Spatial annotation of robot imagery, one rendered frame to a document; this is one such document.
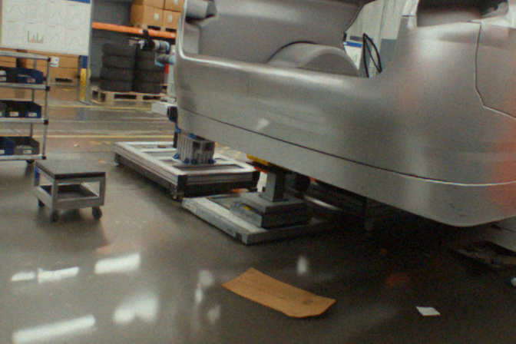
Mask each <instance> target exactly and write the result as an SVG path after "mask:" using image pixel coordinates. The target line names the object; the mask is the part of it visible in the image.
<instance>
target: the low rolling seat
mask: <svg viewBox="0 0 516 344"><path fill-rule="evenodd" d="M35 163H36V164H35V167H34V183H33V194H34V195H35V196H36V197H37V198H38V205H39V207H43V206H44V205H46V206H48V207H49V208H50V209H51V213H50V215H49V221H50V223H56V222H57V221H58V217H59V213H60V212H61V210H68V209H77V208H85V207H93V208H92V210H93V211H92V214H93V217H94V218H100V217H101V216H102V212H101V209H100V207H101V206H104V192H105V181H107V177H106V175H105V174H106V172H104V171H103V170H102V169H101V168H99V167H97V166H95V165H94V164H92V163H91V162H88V161H86V160H85V159H60V160H37V161H35ZM40 175H42V176H43V177H45V178H46V179H48V180H49V181H51V182H52V184H39V176H40ZM98 181H100V189H99V193H98V192H96V191H95V190H93V189H92V188H91V187H89V186H88V185H87V184H85V183H84V182H98Z"/></svg>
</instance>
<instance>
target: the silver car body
mask: <svg viewBox="0 0 516 344"><path fill-rule="evenodd" d="M372 1H375V0H184V5H183V10H182V12H181V14H180V15H179V18H178V25H177V39H176V45H175V54H174V87H175V94H176V99H177V114H178V127H179V128H180V129H182V130H184V131H187V132H190V133H192V134H196V135H198V136H201V137H202V138H204V139H207V140H209V141H213V142H215V143H218V144H221V145H224V146H227V147H230V148H233V149H235V150H237V151H242V152H244V153H246V154H250V156H253V157H256V158H259V159H261V160H265V161H268V162H270V163H272V164H277V165H279V166H281V167H285V168H287V169H290V170H294V171H296V172H299V174H303V175H305V176H307V177H312V178H315V179H317V180H321V181H323V182H325V183H328V184H332V185H335V186H337V187H341V188H343V190H348V191H350V192H353V193H355V194H359V195H363V196H364V197H368V198H371V199H373V200H378V201H380V202H383V203H387V204H389V206H392V207H396V208H399V209H401V210H405V211H408V212H411V213H414V214H417V215H419V216H422V217H427V218H429V219H432V220H434V221H436V222H439V223H444V224H448V225H450V226H454V227H473V226H477V225H482V224H485V223H492V222H496V221H499V220H506V219H511V218H515V217H516V0H407V2H406V4H405V7H404V9H403V13H402V18H401V22H400V26H399V32H398V36H397V40H396V43H395V49H393V53H392V58H391V60H390V62H389V63H388V65H387V67H386V68H385V70H384V71H382V63H381V59H380V56H379V50H377V48H376V46H375V44H374V43H373V41H372V40H371V39H370V38H369V36H368V35H367V34H366V33H365V32H364V33H363V34H362V37H363V58H364V65H365V72H366V75H367V78H361V76H360V74H359V71H358V69H357V67H356V64H355V63H354V61H353V60H352V59H351V58H350V57H349V56H348V55H347V52H346V48H345V46H343V43H342V41H346V39H347V33H346V32H345V31H346V30H348V29H349V28H350V27H351V26H352V24H353V23H354V21H355V20H356V17H357V15H358V14H359V12H360V11H361V10H362V8H363V7H364V6H365V5H367V4H369V3H371V2H372ZM498 4H500V5H499V6H497V5H498ZM414 20H416V25H415V22H414ZM366 38H367V39H368V40H369V41H370V43H371V44H372V46H373V48H374V49H375V53H376V57H377V59H378V60H379V67H377V66H376V64H375V62H374V60H373V58H372V55H371V52H370V50H369V46H368V44H367V41H366ZM366 46H367V48H368V50H369V54H370V57H371V59H372V61H373V64H374V65H375V67H376V70H377V71H379V74H377V75H376V76H374V77H371V78H370V77H369V72H368V68H367V64H366ZM274 53H275V54H274ZM379 68H380V70H379Z"/></svg>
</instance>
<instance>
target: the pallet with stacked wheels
mask: <svg viewBox="0 0 516 344"><path fill-rule="evenodd" d="M136 47H137V46H136ZM101 52H103V56H101V64H102V65H103V66H102V67H101V70H100V76H101V79H99V88H91V94H94V95H97V96H98V97H102V98H105V99H108V100H126V101H160V100H161V98H162V97H166V95H165V94H161V93H162V87H163V85H162V84H161V81H162V79H163V74H161V72H162V71H163V70H164V66H160V65H156V53H157V50H154V49H152V52H150V51H145V50H143V51H142V49H136V48H134V46H132V45H120V44H114V43H107V42H104V44H102V47H101ZM133 56H135V58H134V59H133ZM132 68H133V70H132ZM131 80H133V81H132V82H131ZM143 95H145V96H143ZM119 96H127V97H119ZM143 97H145V98H143ZM128 98H134V99H128ZM145 99H156V100H145Z"/></svg>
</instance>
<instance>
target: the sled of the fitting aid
mask: <svg viewBox="0 0 516 344"><path fill-rule="evenodd" d="M230 212H231V213H234V214H236V215H237V216H239V217H242V218H244V219H245V220H248V221H250V222H251V223H253V224H254V225H256V226H258V227H270V226H276V225H282V224H287V223H292V222H298V221H304V220H311V219H312V218H313V210H311V209H309V208H303V209H296V210H284V211H277V212H270V213H264V212H262V211H260V210H257V209H255V208H253V207H252V206H250V205H249V204H247V203H244V202H242V201H239V200H237V201H231V203H230Z"/></svg>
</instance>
